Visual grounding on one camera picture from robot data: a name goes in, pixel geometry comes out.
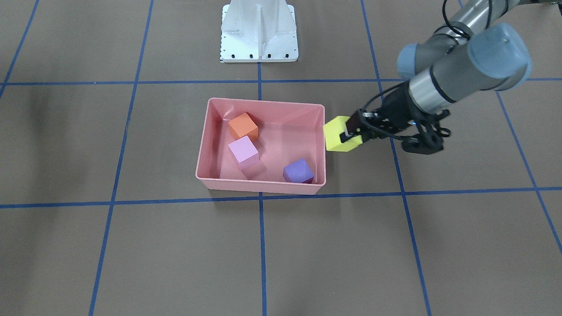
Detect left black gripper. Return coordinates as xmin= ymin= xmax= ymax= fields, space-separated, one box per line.
xmin=340 ymin=83 xmax=451 ymax=155

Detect yellow foam block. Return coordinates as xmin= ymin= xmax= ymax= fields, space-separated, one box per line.
xmin=323 ymin=116 xmax=363 ymax=152

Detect purple foam block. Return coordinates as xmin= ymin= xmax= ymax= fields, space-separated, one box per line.
xmin=282 ymin=159 xmax=315 ymax=184

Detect pink foam block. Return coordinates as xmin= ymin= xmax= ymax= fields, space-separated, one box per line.
xmin=227 ymin=136 xmax=260 ymax=170

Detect orange foam block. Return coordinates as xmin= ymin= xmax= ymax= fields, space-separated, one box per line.
xmin=227 ymin=112 xmax=259 ymax=141

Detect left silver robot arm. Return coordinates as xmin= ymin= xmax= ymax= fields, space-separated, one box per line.
xmin=324 ymin=0 xmax=533 ymax=155

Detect pink plastic bin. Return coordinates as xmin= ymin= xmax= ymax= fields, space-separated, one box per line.
xmin=195 ymin=97 xmax=327 ymax=194

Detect white pedestal column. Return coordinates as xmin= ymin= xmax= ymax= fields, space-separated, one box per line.
xmin=220 ymin=0 xmax=299 ymax=63

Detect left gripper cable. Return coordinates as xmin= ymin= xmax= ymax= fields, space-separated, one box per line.
xmin=360 ymin=0 xmax=472 ymax=141

